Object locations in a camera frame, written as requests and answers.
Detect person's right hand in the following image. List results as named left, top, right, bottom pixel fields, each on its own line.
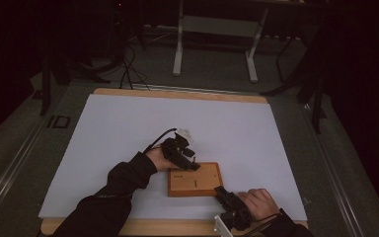
left=237, top=188, right=281, bottom=223

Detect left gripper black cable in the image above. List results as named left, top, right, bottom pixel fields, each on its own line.
left=143, top=127, right=179, bottom=155

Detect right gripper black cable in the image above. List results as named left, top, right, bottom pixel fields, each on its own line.
left=239, top=212, right=282, bottom=237

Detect metal floor rail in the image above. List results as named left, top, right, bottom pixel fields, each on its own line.
left=300, top=104, right=365, bottom=237
left=0, top=112, right=48, bottom=225

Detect wooden table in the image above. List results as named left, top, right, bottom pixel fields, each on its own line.
left=40, top=87, right=310, bottom=237

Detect wooden board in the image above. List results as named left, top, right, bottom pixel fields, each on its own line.
left=167, top=161, right=224, bottom=198

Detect white table mat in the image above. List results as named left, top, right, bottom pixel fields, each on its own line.
left=38, top=93, right=308, bottom=222

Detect black metal stand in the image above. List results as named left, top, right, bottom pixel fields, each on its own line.
left=261, top=33, right=328, bottom=135
left=38, top=52, right=52, bottom=117

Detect black floor bracket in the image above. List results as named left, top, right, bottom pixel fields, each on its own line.
left=46, top=115, right=71, bottom=129

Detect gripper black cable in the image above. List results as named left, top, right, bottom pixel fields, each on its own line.
left=239, top=212, right=282, bottom=237
left=143, top=127, right=179, bottom=155

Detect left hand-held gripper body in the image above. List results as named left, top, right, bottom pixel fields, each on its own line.
left=160, top=128, right=194, bottom=163

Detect white metal desk frame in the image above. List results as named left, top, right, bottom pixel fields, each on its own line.
left=172, top=0, right=271, bottom=84

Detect black floor cables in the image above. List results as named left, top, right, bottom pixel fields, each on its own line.
left=119, top=41, right=151, bottom=92

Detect person's left hand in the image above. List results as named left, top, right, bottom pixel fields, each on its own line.
left=145, top=146, right=181, bottom=173

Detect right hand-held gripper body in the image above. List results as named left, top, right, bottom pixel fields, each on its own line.
left=213, top=196, right=254, bottom=237

